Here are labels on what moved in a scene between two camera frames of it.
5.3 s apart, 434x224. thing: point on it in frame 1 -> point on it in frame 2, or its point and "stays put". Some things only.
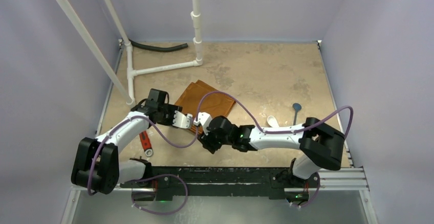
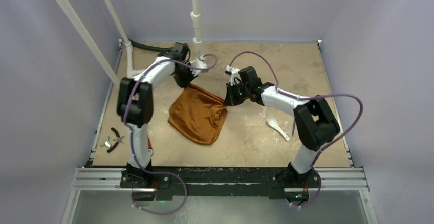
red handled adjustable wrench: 146,144 stays put
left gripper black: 172,109 -> 184,84
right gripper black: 208,138 -> 232,95
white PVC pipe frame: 108,67 stays put
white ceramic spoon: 272,121 stays put
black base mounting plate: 210,181 stays put
